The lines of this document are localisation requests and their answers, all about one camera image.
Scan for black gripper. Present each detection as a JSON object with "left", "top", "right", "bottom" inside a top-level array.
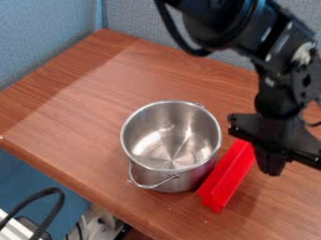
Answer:
[{"left": 228, "top": 113, "right": 321, "bottom": 176}]

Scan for red rectangular block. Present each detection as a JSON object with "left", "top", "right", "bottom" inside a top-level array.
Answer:
[{"left": 197, "top": 140, "right": 256, "bottom": 213}]

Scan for metal pot with handles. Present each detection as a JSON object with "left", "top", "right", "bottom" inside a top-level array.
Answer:
[{"left": 121, "top": 100, "right": 222, "bottom": 193}]

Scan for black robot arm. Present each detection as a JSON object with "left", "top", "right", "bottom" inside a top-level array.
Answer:
[{"left": 154, "top": 0, "right": 321, "bottom": 176}]

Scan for white striped bag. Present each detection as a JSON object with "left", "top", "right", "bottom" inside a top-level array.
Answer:
[{"left": 0, "top": 217, "right": 39, "bottom": 240}]

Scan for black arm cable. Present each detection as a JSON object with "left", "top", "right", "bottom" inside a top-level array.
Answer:
[{"left": 305, "top": 97, "right": 321, "bottom": 128}]

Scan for white cables under table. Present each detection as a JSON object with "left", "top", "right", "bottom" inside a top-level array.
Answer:
[{"left": 64, "top": 204, "right": 127, "bottom": 240}]

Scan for black bag strap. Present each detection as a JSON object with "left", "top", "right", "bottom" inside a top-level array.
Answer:
[{"left": 0, "top": 187, "right": 67, "bottom": 240}]

